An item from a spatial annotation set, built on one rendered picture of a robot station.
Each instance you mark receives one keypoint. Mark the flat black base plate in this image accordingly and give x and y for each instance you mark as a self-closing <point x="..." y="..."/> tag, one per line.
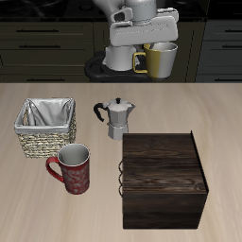
<point x="94" y="71"/>

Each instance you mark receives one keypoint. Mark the white and yellow mug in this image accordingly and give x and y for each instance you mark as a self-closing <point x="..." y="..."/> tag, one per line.
<point x="159" y="61"/>

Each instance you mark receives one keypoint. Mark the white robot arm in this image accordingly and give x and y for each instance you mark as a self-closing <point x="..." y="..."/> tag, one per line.
<point x="119" y="58"/>

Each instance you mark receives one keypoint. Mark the dark wooden cabinet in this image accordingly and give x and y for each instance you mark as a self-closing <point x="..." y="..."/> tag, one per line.
<point x="162" y="179"/>

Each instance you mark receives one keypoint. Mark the red patterned mug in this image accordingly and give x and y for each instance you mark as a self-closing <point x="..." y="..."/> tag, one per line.
<point x="77" y="178"/>

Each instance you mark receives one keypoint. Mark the wicker basket with white lining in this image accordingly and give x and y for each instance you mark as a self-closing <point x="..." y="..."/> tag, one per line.
<point x="47" y="126"/>

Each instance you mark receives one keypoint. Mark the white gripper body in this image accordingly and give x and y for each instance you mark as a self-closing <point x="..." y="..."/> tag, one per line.
<point x="143" y="31"/>

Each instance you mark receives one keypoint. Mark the dark kitchen cupboards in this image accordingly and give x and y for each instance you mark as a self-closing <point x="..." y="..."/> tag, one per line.
<point x="47" y="47"/>

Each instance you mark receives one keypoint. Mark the silver moka pot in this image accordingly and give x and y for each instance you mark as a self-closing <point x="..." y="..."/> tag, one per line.
<point x="118" y="118"/>

